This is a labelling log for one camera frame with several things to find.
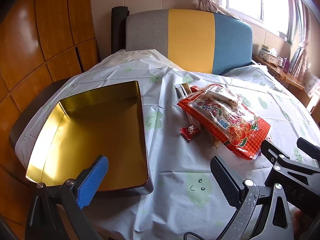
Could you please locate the silver white stick packet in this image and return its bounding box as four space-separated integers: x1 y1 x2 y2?
174 84 187 99

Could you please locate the black rolled mat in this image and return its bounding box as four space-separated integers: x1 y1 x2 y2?
111 6 130 54

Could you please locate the grey yellow blue sofa back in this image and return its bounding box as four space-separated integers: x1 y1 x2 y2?
125 9 253 75

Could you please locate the tissue box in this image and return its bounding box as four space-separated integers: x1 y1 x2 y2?
259 44 279 66

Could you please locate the gold tin box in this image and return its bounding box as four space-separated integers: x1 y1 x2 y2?
25 81 153 197

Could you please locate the small red candy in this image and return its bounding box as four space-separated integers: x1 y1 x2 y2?
180 124 201 141

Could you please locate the wooden panel cabinet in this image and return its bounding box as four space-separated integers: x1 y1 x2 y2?
1 0 99 239

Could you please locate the large red snack bag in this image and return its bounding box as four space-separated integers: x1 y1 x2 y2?
177 83 270 160

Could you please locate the wooden side shelf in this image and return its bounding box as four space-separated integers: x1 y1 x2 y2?
252 55 305 90

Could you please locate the purple small box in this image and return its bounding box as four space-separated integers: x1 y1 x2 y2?
283 57 290 74

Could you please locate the gold stick packet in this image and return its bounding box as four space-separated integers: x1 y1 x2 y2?
181 83 192 96

